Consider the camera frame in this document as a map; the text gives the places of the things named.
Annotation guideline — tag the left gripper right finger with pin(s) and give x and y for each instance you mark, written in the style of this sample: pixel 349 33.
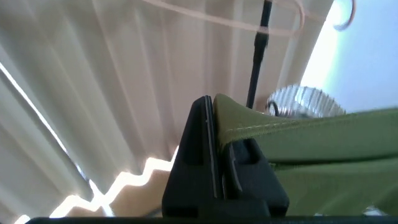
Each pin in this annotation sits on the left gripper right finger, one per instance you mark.
pixel 252 183

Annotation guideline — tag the white laundry basket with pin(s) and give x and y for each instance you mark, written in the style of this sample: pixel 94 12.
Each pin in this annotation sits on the white laundry basket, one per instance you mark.
pixel 304 102

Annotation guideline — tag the pink clothes hanger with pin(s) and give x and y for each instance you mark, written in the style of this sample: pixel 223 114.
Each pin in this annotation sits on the pink clothes hanger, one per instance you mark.
pixel 236 24
pixel 352 17

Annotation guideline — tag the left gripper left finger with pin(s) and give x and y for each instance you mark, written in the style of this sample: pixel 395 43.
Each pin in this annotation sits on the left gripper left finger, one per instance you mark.
pixel 192 174

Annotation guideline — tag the green shirt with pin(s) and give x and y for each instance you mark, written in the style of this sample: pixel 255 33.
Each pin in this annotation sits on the green shirt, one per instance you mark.
pixel 311 140

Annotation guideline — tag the black clothes rack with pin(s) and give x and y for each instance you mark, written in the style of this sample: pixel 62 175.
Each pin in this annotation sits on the black clothes rack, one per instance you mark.
pixel 259 46

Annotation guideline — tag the beige curtain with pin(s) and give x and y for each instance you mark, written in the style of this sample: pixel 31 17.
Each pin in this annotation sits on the beige curtain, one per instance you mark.
pixel 124 77

